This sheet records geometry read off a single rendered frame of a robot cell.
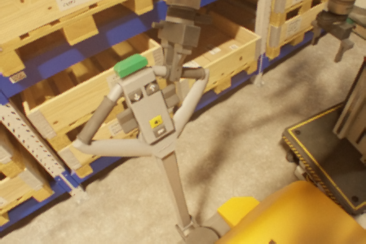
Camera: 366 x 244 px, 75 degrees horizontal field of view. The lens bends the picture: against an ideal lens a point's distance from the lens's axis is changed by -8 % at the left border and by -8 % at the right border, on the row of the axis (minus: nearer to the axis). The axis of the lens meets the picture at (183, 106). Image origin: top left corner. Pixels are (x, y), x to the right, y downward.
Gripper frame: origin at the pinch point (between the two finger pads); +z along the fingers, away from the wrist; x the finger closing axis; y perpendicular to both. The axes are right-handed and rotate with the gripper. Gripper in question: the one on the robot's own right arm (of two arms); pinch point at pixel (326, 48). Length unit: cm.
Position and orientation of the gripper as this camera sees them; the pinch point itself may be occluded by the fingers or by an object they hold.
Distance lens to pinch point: 118.7
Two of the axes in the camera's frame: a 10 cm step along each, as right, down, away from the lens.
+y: 9.2, -3.4, 1.9
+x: -3.8, -6.5, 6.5
